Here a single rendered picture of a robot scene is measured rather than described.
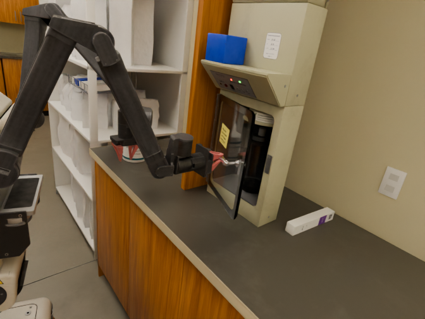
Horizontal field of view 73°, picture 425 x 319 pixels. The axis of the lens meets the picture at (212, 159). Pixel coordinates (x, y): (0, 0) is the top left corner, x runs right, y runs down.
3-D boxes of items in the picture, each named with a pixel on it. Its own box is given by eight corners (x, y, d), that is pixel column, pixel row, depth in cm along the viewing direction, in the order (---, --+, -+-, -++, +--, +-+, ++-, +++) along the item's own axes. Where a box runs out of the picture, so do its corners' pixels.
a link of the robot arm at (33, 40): (33, 10, 109) (18, -5, 99) (71, 16, 111) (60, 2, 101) (22, 128, 110) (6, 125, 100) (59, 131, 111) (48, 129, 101)
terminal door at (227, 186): (208, 182, 130) (220, 92, 115) (235, 221, 104) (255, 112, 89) (207, 182, 130) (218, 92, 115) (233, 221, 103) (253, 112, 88)
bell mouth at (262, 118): (264, 113, 124) (266, 100, 122) (298, 125, 112) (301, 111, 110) (234, 116, 113) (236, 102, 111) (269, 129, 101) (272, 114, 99)
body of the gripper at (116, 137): (141, 142, 114) (141, 124, 111) (116, 145, 108) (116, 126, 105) (133, 137, 119) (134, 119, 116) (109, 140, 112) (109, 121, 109)
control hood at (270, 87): (220, 87, 115) (223, 61, 112) (285, 106, 93) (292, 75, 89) (197, 87, 108) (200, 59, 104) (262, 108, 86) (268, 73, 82)
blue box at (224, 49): (225, 61, 110) (228, 35, 107) (243, 65, 103) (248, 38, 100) (204, 59, 104) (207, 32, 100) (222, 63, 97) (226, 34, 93)
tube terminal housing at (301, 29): (244, 180, 149) (275, 14, 120) (296, 211, 126) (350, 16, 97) (206, 190, 133) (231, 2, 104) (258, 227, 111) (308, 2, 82)
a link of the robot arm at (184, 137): (148, 164, 93) (155, 177, 86) (150, 130, 88) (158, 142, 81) (183, 162, 98) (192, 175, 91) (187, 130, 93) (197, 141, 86)
